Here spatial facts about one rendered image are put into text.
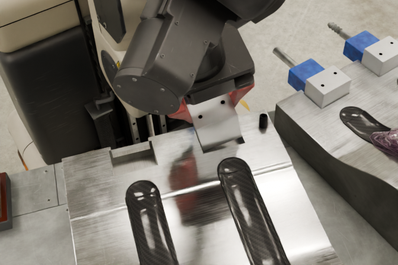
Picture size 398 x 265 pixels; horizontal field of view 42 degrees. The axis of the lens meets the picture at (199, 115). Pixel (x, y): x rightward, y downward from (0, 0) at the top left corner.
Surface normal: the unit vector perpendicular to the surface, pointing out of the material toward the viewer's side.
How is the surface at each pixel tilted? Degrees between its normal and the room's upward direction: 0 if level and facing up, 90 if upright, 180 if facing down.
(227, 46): 13
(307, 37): 0
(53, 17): 90
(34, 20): 90
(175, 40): 44
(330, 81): 0
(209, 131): 99
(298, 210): 4
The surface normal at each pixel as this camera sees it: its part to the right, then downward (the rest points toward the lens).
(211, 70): 0.56, 0.66
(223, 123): 0.31, 0.79
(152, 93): -0.29, 0.84
